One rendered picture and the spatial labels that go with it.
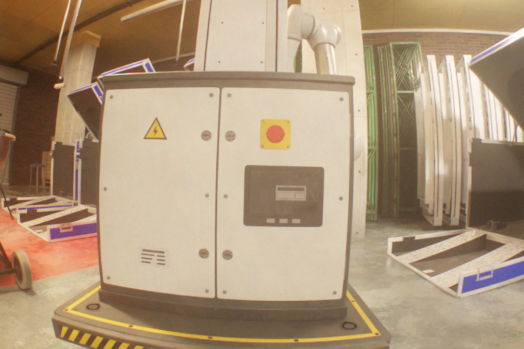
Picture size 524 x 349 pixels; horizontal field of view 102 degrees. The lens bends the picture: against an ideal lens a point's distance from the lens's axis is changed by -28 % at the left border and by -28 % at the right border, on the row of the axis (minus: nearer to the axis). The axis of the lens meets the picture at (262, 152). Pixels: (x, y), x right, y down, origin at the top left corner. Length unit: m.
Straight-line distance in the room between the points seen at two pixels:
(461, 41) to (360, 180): 3.73
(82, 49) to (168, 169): 5.61
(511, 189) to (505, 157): 0.33
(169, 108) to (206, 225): 0.25
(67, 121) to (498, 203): 6.43
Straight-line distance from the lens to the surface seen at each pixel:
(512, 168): 3.21
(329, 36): 1.47
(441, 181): 3.50
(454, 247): 2.38
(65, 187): 4.73
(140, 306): 0.69
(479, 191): 2.87
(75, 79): 6.00
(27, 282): 1.59
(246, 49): 1.10
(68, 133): 5.81
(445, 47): 5.68
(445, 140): 3.64
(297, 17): 1.44
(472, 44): 5.88
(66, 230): 2.64
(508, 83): 3.06
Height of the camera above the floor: 0.63
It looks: 4 degrees up
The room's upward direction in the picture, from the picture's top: 2 degrees clockwise
